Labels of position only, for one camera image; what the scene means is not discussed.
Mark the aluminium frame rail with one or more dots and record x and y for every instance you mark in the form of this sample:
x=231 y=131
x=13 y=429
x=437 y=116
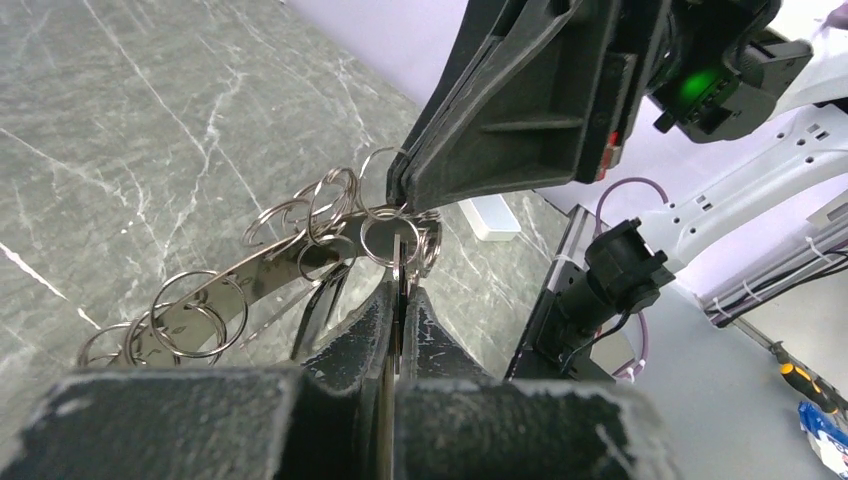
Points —
x=819 y=251

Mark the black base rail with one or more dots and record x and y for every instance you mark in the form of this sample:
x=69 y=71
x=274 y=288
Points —
x=622 y=277

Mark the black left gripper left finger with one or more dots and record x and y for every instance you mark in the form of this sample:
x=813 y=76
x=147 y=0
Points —
x=317 y=421

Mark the key with black white tag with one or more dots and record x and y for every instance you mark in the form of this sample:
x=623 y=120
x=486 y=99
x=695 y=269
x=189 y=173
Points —
x=318 y=311

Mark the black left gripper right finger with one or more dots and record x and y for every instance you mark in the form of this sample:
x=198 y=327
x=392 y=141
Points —
x=453 y=420

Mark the yellow black screwdriver outside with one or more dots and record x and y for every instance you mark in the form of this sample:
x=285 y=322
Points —
x=807 y=384

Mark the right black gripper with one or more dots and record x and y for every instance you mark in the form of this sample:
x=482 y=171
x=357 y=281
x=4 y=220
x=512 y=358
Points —
x=534 y=94

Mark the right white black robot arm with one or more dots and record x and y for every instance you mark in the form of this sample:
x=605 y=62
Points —
x=723 y=70

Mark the blue white package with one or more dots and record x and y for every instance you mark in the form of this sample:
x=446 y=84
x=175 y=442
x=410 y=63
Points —
x=826 y=439

